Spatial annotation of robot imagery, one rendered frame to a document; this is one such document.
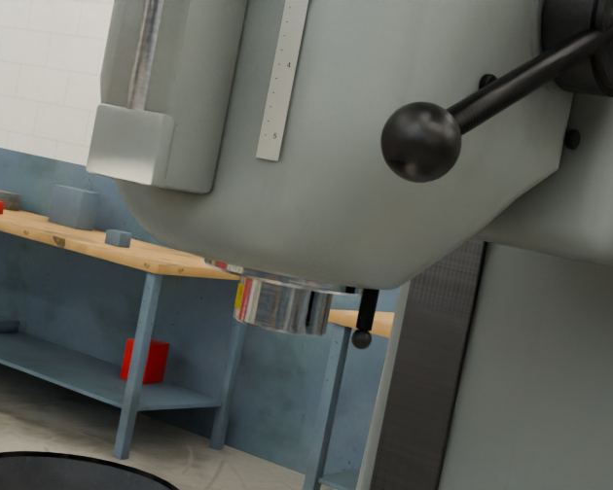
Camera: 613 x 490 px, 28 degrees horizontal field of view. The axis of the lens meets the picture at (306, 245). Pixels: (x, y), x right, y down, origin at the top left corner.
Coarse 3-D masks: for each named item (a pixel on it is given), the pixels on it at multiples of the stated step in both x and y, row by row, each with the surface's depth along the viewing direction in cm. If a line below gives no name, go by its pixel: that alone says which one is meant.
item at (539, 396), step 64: (448, 256) 98; (512, 256) 95; (448, 320) 97; (512, 320) 95; (576, 320) 91; (384, 384) 101; (448, 384) 97; (512, 384) 94; (576, 384) 91; (384, 448) 100; (448, 448) 97; (512, 448) 94; (576, 448) 91
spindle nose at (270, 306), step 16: (256, 288) 59; (272, 288) 59; (288, 288) 59; (240, 304) 60; (256, 304) 59; (272, 304) 59; (288, 304) 59; (304, 304) 59; (320, 304) 60; (240, 320) 60; (256, 320) 59; (272, 320) 59; (288, 320) 59; (304, 320) 59; (320, 320) 60
